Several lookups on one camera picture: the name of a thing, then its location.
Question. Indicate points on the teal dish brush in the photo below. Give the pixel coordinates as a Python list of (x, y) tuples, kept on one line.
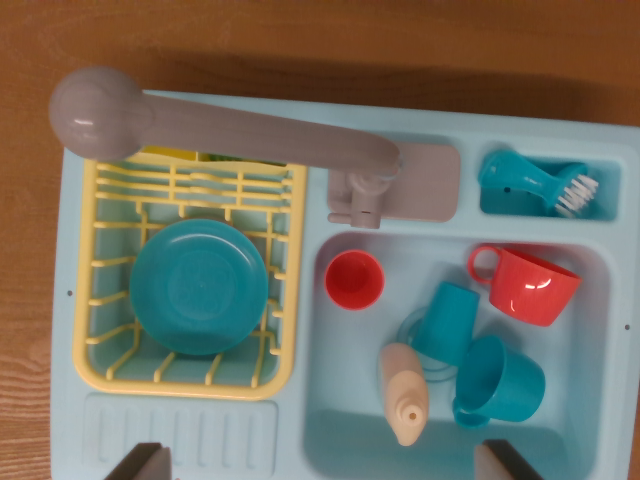
[(515, 175)]

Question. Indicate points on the beige detergent bottle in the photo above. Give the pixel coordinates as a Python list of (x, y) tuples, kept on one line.
[(402, 385)]

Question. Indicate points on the light blue toy sink unit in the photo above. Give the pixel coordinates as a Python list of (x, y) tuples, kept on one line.
[(295, 440)]

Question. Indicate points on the red tumbler cup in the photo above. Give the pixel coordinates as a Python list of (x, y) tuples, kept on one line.
[(352, 280)]

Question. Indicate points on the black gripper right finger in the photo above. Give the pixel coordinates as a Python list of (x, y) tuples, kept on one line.
[(500, 465)]

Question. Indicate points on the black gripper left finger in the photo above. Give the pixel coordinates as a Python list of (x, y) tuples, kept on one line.
[(145, 465)]

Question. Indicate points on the grey toy faucet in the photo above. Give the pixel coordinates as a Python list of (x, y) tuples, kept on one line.
[(225, 130)]

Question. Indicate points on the teal tumbler cup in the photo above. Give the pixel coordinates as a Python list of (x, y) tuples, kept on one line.
[(445, 320)]

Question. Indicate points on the yellow dish rack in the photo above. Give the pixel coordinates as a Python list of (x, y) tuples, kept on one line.
[(298, 300)]

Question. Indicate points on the green toy cutlery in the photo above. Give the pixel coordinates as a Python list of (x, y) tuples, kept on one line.
[(230, 159)]

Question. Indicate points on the teal toy plate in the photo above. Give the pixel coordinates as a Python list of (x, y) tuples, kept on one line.
[(200, 290)]

